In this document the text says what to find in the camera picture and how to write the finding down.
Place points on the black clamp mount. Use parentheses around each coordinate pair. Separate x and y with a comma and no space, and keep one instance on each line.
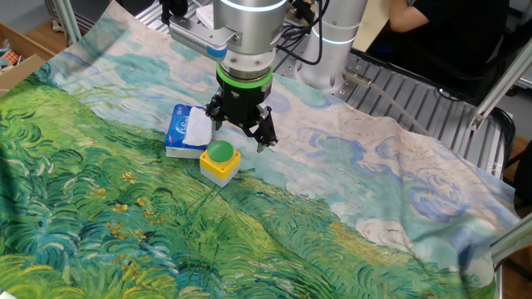
(172,9)

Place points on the colourful puzzle cube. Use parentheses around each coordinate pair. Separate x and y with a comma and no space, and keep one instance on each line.
(11,57)

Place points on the aluminium frame bar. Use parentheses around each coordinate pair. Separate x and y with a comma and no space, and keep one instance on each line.
(498,87)
(513,243)
(68,21)

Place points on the bare person forearm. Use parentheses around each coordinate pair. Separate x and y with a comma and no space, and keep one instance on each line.
(405,16)

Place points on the white power strip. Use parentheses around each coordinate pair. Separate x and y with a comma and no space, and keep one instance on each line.
(205,16)

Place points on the beige board panel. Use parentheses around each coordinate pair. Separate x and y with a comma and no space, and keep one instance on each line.
(372,23)

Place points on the painted landscape print cloth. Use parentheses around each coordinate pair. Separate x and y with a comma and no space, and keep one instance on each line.
(124,207)

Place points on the yellow box green push button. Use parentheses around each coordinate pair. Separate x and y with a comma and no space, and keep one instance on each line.
(220,164)

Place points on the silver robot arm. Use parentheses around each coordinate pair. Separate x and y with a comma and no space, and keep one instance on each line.
(249,25)

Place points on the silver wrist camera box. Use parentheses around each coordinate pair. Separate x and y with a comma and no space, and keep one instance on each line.
(195,39)

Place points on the blue tissue pack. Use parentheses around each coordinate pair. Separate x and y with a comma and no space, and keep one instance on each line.
(176,133)

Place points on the person in black shirt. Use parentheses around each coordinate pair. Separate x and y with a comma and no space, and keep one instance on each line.
(461,45)

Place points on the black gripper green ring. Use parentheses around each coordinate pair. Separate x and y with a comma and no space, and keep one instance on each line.
(243,99)

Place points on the brown cardboard box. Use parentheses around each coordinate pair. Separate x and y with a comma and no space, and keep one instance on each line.
(18,72)

